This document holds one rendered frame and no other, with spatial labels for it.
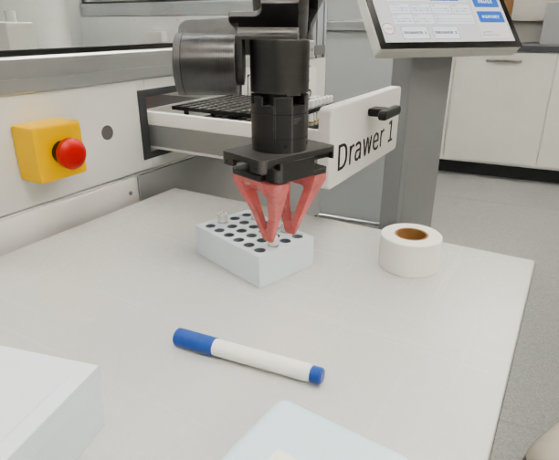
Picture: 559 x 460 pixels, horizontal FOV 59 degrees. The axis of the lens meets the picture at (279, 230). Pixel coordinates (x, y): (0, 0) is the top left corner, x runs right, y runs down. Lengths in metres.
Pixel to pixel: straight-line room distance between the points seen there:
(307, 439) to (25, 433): 0.16
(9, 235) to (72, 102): 0.20
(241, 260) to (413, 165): 1.34
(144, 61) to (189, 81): 0.37
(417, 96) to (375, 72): 0.79
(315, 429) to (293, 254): 0.28
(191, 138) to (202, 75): 0.33
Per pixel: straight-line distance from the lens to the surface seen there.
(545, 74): 3.76
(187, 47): 0.48
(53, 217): 0.76
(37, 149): 0.68
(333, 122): 0.66
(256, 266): 0.53
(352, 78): 2.59
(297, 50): 0.48
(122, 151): 0.83
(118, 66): 0.82
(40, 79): 0.73
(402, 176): 1.82
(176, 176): 0.93
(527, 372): 1.82
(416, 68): 1.77
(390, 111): 0.76
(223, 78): 0.48
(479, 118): 3.80
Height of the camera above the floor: 1.03
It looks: 23 degrees down
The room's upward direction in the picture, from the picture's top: straight up
